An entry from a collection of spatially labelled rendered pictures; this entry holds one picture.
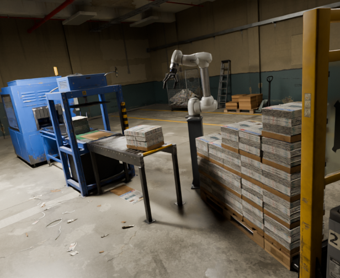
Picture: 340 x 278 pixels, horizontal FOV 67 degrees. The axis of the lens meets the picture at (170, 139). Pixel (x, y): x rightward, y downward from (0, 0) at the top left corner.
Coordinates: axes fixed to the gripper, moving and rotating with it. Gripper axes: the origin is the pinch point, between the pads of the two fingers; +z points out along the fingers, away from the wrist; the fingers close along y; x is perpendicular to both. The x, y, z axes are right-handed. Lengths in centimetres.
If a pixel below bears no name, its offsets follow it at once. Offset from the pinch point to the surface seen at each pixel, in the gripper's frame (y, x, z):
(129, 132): 52, -10, 51
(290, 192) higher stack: -130, -7, 78
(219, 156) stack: -50, -48, 58
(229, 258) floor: -88, -31, 146
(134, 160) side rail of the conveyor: 31, -8, 83
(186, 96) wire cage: 423, -622, -211
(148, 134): 26, -14, 51
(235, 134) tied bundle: -73, -21, 37
